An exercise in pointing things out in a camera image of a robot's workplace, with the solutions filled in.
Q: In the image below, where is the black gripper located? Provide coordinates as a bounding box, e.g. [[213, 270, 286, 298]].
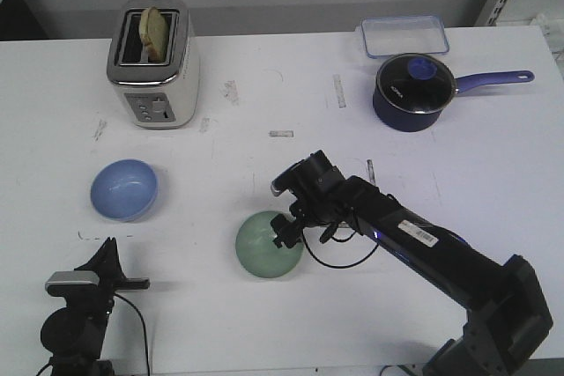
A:
[[271, 195, 350, 248], [72, 237, 150, 306]]

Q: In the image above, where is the green bowl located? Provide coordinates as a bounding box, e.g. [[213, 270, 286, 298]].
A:
[[234, 210, 304, 279]]

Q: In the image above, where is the blue bowl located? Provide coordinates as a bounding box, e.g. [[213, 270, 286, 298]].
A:
[[90, 159, 159, 222]]

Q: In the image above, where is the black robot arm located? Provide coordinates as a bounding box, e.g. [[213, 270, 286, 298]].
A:
[[271, 151, 553, 375], [40, 238, 150, 375]]

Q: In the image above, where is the cream and silver toaster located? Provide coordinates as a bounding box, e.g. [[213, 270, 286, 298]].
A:
[[107, 0, 200, 129]]

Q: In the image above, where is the glass pot lid blue knob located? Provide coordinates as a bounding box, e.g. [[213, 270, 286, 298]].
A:
[[375, 53, 456, 114]]

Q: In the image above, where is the clear plastic container blue rim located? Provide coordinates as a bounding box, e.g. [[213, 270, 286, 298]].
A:
[[356, 15, 450, 59]]

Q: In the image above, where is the toast bread slice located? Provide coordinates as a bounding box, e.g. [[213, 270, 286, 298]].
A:
[[137, 7, 169, 63]]

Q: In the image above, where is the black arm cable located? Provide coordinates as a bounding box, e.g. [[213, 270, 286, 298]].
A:
[[112, 291, 151, 375], [301, 221, 382, 269]]

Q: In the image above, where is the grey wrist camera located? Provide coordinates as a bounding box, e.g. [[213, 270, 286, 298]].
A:
[[271, 159, 307, 198], [45, 270, 100, 298]]

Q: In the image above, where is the blue saucepan with handle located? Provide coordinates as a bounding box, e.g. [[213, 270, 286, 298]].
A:
[[372, 70, 535, 132]]

